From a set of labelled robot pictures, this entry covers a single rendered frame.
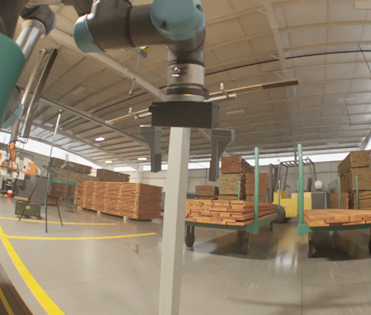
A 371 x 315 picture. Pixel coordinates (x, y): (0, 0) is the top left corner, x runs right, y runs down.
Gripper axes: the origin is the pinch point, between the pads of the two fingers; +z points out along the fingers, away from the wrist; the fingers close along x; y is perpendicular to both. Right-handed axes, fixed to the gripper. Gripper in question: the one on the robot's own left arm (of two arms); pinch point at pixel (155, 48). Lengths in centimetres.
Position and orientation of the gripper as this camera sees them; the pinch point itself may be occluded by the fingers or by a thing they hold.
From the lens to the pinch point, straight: 83.2
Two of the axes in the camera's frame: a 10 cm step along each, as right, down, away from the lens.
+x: -8.6, 0.6, 5.1
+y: 0.6, -9.7, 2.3
